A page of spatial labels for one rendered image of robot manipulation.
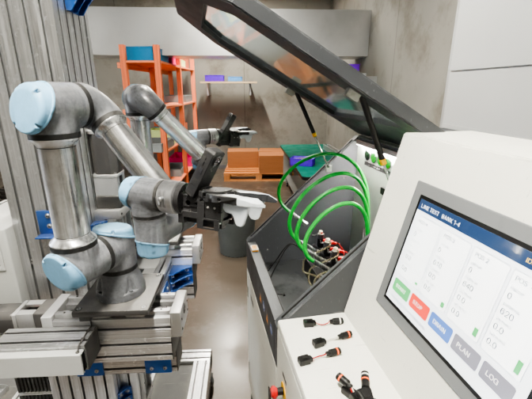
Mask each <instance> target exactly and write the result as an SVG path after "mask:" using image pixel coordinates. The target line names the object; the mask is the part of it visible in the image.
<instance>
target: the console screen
mask: <svg viewBox="0 0 532 399"><path fill-rule="evenodd" d="M376 301H377V302H378V303H379V304H380V305H381V307H382V308H383V309H384V310H385V311H386V312H387V313H388V314H389V315H390V317H391V318H392V319H393V320H394V321H395V323H396V324H397V325H398V326H399V327H400V329H401V330H402V331H403V332H404V333H405V335H406V336H407V337H408V338H409V339H410V340H411V341H412V342H413V343H414V345H415V346H416V347H417V348H418V349H419V351H420V352H421V353H422V354H423V355H424V357H425V358H426V359H427V360H428V362H429V363H430V364H431V365H432V366H433V367H434V368H435V369H436V370H437V371H438V373H439V374H440V375H441V376H442V377H443V379H444V380H445V381H446V382H447V384H448V385H449V386H450V387H451V388H452V390H453V391H454V392H455V393H456V394H457V395H458V396H459V397H460V398H461V399H532V226H530V225H528V224H526V223H524V222H520V221H518V220H516V219H513V218H511V217H508V216H506V215H503V214H501V213H499V212H497V211H494V210H491V209H489V208H487V207H483V206H481V205H480V204H477V203H474V202H472V201H469V200H467V199H464V198H462V197H460V196H456V195H455V194H452V193H450V192H447V191H445V190H442V189H441V188H437V187H435V186H433V185H431V184H428V183H425V182H423V181H421V180H418V182H417V185H416V189H415V192H414V193H413V196H412V200H411V203H410V204H409V207H408V211H407V214H406V216H405V220H404V222H403V224H402V227H401V231H400V233H399V235H398V238H397V242H396V245H395V246H394V249H393V253H392V256H391V257H390V260H389V264H388V266H387V269H386V273H385V275H384V277H383V280H382V284H381V286H380V288H379V291H378V295H377V298H376Z"/></svg>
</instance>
